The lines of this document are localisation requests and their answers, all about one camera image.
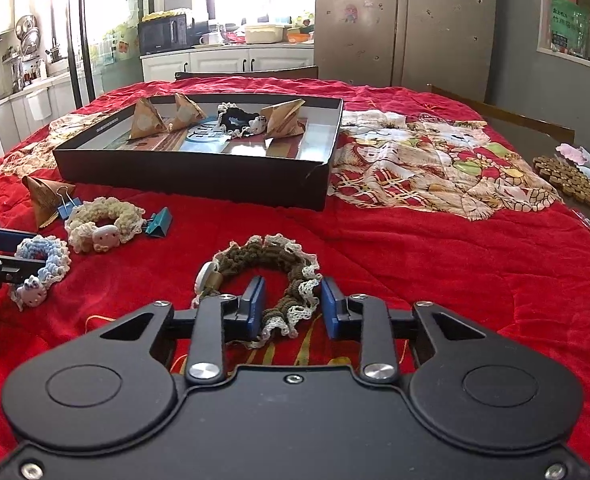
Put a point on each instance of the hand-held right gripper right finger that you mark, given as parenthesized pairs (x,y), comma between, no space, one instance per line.
(332,310)

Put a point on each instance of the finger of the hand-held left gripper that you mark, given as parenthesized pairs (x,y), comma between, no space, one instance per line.
(0,267)
(10,239)

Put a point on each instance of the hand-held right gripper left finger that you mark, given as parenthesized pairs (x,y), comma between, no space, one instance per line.
(254,310)

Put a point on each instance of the blue and white crochet scrunchie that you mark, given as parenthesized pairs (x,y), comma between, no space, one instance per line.
(50,260)

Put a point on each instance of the brown triangular paper packet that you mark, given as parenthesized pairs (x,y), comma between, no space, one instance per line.
(42,200)
(145,120)
(182,110)
(282,120)

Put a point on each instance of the brown crochet scrunchie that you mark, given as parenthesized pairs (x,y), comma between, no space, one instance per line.
(255,252)

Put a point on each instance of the blue binder clip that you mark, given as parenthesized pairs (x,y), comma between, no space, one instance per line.
(70,207)

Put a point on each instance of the cream crochet scrunchie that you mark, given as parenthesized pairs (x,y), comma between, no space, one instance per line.
(106,237)

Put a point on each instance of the teal binder clip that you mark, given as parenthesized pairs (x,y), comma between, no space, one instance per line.
(159,222)

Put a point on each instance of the black cardboard box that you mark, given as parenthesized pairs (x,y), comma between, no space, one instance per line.
(175,175)

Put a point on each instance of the black crochet scrunchie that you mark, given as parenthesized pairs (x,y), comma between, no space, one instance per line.
(235,110)

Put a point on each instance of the white hanging bin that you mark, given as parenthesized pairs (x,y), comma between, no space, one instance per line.
(37,102)

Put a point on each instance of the steel pot lid rack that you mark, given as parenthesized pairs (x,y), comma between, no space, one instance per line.
(27,35)

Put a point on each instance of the black-framed glass door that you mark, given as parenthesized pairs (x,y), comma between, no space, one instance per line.
(75,35)

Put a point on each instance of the white kitchen cabinet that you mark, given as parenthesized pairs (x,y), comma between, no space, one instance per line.
(225,62)

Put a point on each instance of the black microwave oven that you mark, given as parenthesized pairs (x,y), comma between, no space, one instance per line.
(162,35)

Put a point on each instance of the brown beaded trivet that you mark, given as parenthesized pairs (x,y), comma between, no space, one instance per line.
(567,182)

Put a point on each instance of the yellow cloth cover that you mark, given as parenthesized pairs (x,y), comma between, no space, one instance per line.
(165,14)

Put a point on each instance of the orange bowl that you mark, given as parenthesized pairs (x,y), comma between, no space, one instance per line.
(299,37)

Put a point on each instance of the white teapot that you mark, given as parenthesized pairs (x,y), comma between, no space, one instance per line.
(211,38)

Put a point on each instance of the cream plastic container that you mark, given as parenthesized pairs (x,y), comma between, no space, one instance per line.
(263,34)

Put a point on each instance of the black coffee machine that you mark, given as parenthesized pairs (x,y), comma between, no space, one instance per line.
(197,32)

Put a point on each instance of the pink paper piece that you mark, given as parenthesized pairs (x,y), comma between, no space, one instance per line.
(571,154)

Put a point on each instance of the beige refrigerator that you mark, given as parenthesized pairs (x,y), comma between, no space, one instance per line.
(415,25)

